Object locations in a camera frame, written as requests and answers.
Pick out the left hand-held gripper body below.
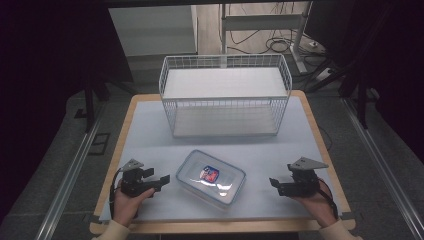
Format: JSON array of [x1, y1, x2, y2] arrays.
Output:
[[118, 158, 158, 198]]

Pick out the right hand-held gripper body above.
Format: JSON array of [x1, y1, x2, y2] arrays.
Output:
[[287, 156, 330, 198]]

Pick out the person's left hand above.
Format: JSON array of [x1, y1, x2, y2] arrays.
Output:
[[112, 187, 157, 229]]

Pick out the person's right hand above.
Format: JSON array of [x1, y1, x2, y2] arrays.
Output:
[[292, 181, 338, 229]]

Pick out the white table mat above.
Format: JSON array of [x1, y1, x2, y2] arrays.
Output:
[[99, 95, 345, 223]]

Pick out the clear plastic food container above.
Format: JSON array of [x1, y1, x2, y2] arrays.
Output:
[[175, 149, 247, 211]]

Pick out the black floor socket plate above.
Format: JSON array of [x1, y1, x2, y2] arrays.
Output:
[[87, 132, 111, 156]]

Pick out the black stand legs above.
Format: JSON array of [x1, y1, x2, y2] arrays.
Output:
[[304, 56, 381, 130], [73, 74, 113, 134]]

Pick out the white power strip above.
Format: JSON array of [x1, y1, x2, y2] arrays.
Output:
[[308, 39, 326, 54]]

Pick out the dark curtain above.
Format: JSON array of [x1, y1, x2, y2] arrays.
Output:
[[0, 0, 134, 224], [304, 0, 424, 164]]

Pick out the white cabinet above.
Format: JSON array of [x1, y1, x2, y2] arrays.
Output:
[[108, 4, 198, 58]]

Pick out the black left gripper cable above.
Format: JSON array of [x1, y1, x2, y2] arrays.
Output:
[[108, 169, 123, 219]]

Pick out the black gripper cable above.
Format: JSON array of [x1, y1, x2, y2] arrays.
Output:
[[108, 169, 123, 219], [317, 177, 340, 220]]

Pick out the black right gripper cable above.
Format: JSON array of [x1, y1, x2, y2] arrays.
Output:
[[317, 177, 340, 220]]

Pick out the aluminium floor rail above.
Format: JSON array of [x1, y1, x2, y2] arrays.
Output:
[[34, 114, 103, 240], [341, 96, 424, 240]]

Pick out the white wire shelf rack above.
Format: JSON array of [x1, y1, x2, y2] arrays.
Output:
[[158, 53, 294, 139]]

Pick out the black floor cables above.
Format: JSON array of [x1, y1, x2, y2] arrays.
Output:
[[228, 28, 329, 68]]

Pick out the white metal desk frame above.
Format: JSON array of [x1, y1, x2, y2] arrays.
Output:
[[219, 1, 314, 75]]

